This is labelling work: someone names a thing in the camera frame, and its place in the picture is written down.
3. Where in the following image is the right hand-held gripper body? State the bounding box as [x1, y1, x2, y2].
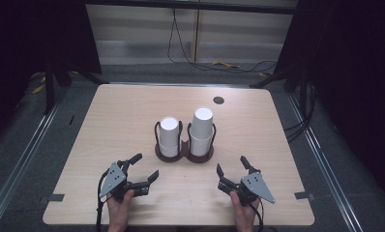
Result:
[218, 172, 277, 207]

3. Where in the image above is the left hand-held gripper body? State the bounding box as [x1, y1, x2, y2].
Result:
[99, 159, 150, 202]

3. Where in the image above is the dark brown double cup holder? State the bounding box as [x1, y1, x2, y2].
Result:
[154, 120, 218, 164]

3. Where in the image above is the person's right hand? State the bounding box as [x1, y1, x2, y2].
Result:
[229, 190, 261, 232]

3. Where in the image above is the person's left hand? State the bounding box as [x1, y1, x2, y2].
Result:
[106, 188, 136, 232]

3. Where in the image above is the grey tape strip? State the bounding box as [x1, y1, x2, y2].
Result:
[40, 193, 66, 203]
[293, 190, 314, 201]

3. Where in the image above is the black metal stand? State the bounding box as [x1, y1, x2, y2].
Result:
[250, 63, 310, 90]
[44, 61, 110, 116]

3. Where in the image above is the black curtain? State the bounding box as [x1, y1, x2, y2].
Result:
[0, 0, 102, 143]
[274, 0, 385, 201]

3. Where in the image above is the thin vertical pole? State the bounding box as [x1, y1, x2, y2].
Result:
[193, 9, 201, 64]

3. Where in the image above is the black overhead beam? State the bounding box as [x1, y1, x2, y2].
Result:
[83, 0, 299, 15]

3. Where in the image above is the right hand-held gripper cable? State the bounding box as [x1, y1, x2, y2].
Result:
[250, 196, 265, 232]

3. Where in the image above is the hand-held gripper cable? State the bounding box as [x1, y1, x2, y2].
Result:
[250, 196, 265, 232]
[95, 169, 113, 232]

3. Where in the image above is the left hand-held gripper cable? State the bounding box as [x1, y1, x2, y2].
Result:
[95, 169, 113, 232]

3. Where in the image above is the bundle of black cables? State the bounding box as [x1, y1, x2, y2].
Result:
[282, 80, 318, 143]

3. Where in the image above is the metal floor rail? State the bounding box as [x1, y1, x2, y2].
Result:
[286, 92, 365, 232]
[0, 86, 70, 226]

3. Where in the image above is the long black floor cable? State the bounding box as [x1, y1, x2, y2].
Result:
[166, 8, 279, 74]

